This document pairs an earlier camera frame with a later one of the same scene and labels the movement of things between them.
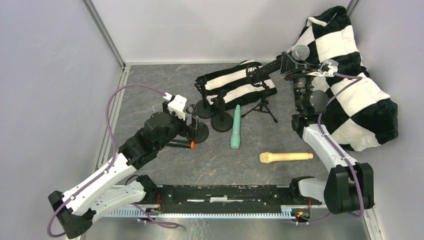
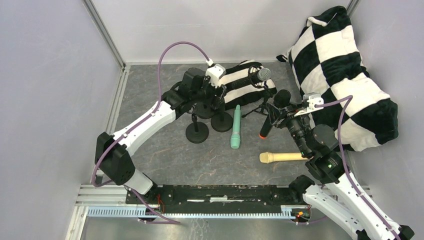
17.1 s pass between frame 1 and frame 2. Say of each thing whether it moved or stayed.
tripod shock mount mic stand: stayed
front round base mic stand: stayed
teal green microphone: stayed
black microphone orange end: moved
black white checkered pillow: stayed
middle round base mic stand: stayed
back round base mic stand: stayed
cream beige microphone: stayed
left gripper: moved
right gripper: moved
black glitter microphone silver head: moved
